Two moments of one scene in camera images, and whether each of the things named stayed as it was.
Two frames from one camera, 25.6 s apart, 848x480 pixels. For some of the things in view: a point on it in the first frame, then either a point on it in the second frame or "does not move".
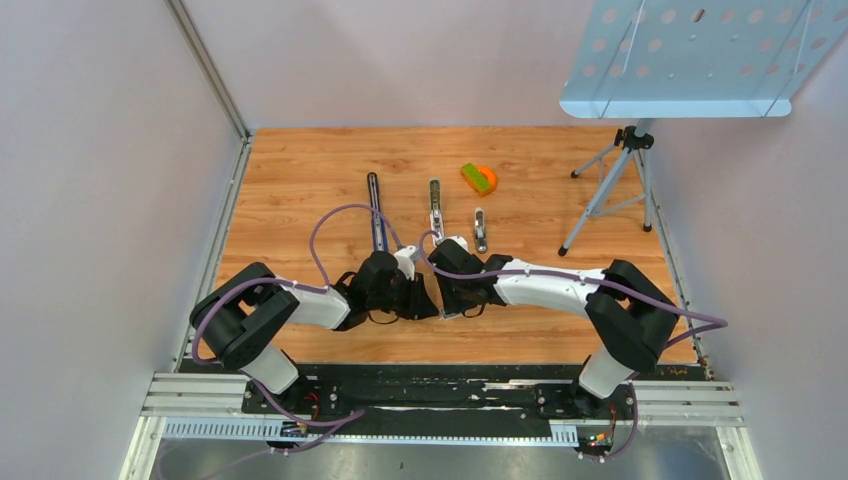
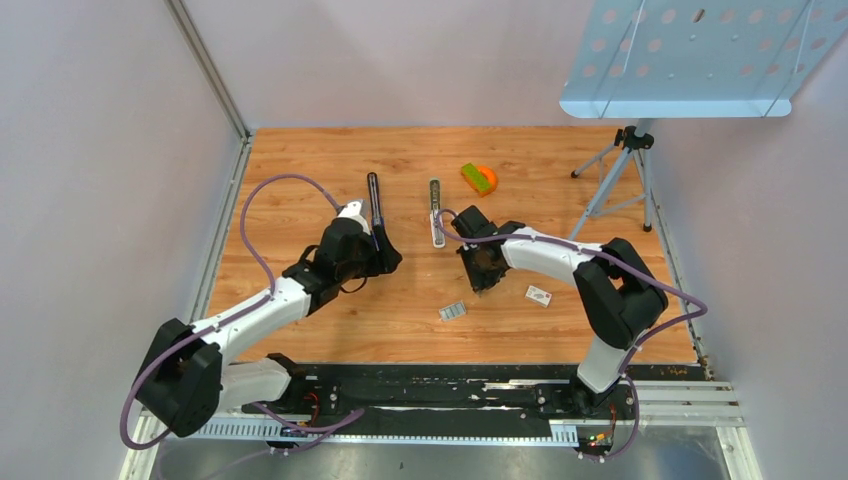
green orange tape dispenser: [481, 178] does not move
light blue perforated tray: [699, 59] does not move
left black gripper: [418, 302] → [383, 261]
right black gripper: [451, 305] → [478, 282]
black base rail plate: [345, 392] does not move
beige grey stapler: [435, 197] does not move
